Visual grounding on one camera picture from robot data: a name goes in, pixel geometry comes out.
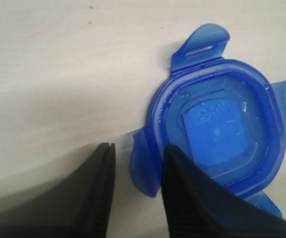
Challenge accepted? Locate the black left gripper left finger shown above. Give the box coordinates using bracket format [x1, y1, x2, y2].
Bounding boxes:
[0, 143, 116, 238]

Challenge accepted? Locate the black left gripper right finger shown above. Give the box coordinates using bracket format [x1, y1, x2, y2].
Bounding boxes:
[161, 144, 286, 238]

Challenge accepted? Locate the blue plastic lid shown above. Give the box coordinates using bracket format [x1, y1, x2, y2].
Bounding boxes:
[130, 23, 286, 216]

